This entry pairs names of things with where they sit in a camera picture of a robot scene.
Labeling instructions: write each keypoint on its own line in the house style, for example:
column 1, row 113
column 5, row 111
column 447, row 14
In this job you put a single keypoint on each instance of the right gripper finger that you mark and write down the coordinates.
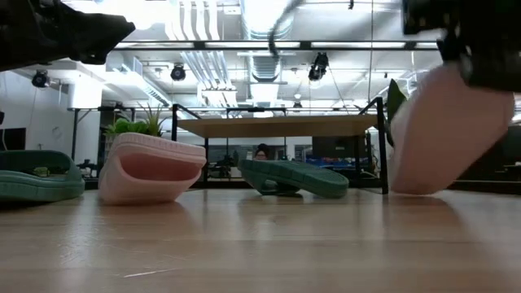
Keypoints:
column 496, row 71

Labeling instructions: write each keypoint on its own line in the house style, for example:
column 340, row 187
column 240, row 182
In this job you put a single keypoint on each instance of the pink rubber slide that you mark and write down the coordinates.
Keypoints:
column 439, row 134
column 150, row 167

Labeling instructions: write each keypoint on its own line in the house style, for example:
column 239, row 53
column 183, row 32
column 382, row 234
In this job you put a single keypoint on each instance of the green rubber slide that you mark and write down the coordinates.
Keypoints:
column 301, row 175
column 36, row 187

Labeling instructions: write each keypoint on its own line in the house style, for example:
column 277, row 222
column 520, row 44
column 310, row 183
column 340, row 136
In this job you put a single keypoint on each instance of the black ceiling spot lamp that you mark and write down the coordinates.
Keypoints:
column 40, row 78
column 318, row 67
column 178, row 72

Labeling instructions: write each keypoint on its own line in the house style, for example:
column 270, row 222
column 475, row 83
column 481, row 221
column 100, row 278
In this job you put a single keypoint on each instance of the black framed background table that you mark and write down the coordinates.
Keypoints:
column 75, row 134

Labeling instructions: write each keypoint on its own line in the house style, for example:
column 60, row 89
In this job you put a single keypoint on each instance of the black monitor screen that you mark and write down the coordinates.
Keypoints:
column 12, row 139

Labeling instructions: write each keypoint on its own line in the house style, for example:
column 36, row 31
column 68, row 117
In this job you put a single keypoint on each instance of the dark background cabinet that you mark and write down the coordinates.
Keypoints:
column 338, row 146

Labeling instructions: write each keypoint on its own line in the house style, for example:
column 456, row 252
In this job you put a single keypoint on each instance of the person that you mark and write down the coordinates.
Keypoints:
column 261, row 152

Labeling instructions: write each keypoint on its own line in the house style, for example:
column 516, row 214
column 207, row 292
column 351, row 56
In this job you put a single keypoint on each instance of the black overhead rail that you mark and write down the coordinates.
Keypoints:
column 244, row 45

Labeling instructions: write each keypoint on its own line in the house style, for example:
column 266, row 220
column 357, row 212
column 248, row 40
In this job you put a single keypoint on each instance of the silver ventilation duct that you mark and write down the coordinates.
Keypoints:
column 264, row 65

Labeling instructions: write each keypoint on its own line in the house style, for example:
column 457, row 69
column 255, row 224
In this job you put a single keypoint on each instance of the wooden shelf with black frame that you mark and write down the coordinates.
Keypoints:
column 277, row 125

